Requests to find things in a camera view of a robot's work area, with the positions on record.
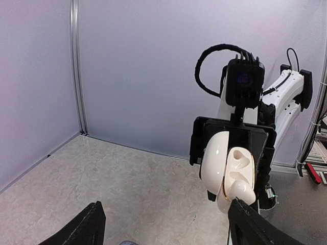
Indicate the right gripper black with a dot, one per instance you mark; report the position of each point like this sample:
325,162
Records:
258,139

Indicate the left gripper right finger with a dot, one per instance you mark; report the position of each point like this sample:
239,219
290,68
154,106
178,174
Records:
248,227

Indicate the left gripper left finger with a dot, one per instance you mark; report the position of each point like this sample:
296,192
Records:
88,227

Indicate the white earbud charging case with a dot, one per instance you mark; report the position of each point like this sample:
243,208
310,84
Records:
222,166

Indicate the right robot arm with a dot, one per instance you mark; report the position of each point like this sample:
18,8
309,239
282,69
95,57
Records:
279,105

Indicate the blue-grey earbud case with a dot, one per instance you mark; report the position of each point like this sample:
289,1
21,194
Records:
127,242

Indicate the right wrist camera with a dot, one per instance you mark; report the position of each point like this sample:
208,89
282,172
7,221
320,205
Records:
244,81

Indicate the left aluminium frame post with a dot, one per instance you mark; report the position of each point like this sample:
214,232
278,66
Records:
75,64

